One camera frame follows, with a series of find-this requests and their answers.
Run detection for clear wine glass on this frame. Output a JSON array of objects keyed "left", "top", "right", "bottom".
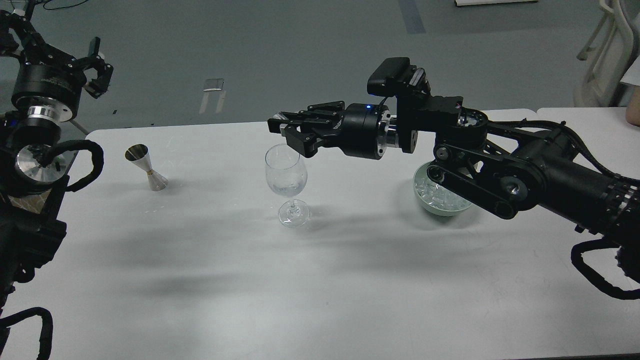
[{"left": 264, "top": 143, "right": 310, "bottom": 228}]

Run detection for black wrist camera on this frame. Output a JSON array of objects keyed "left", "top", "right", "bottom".
[{"left": 366, "top": 57, "right": 431, "bottom": 98}]

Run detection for clear ice cubes pile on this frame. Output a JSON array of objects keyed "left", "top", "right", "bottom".
[{"left": 414, "top": 177, "right": 472, "bottom": 212}]

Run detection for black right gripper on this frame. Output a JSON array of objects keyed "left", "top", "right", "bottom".
[{"left": 267, "top": 101, "right": 391, "bottom": 160}]

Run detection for person's bare forearm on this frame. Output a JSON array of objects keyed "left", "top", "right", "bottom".
[{"left": 625, "top": 85, "right": 640, "bottom": 127}]

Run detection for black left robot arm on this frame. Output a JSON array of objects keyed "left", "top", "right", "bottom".
[{"left": 0, "top": 0, "right": 114, "bottom": 306}]

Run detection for white plastic chair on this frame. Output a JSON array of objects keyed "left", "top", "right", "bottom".
[{"left": 573, "top": 0, "right": 640, "bottom": 108}]

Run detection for black floor cables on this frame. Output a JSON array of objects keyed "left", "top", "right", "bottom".
[{"left": 10, "top": 0, "right": 91, "bottom": 13}]

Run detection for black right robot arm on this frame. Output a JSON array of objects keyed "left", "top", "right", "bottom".
[{"left": 267, "top": 95, "right": 640, "bottom": 300}]

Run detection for green bowl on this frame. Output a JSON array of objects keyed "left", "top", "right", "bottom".
[{"left": 413, "top": 162, "right": 473, "bottom": 217}]

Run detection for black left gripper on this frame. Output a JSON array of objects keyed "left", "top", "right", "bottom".
[{"left": 0, "top": 11, "right": 114, "bottom": 122}]

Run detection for steel cocktail jigger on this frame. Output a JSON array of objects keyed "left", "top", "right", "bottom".
[{"left": 125, "top": 144, "right": 169, "bottom": 192}]

